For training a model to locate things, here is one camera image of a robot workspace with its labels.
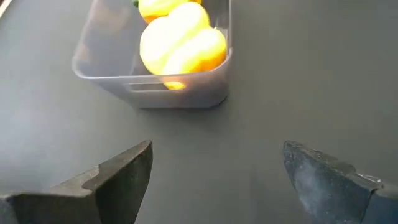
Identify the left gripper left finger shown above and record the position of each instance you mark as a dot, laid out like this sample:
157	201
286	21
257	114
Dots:
109	193

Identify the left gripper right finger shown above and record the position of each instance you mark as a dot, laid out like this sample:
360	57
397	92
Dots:
335	196

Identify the yellow bell pepper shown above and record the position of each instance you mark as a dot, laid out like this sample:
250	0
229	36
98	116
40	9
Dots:
161	7
180	46

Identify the translucent grey plastic bin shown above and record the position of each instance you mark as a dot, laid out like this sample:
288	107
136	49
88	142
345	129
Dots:
174	93

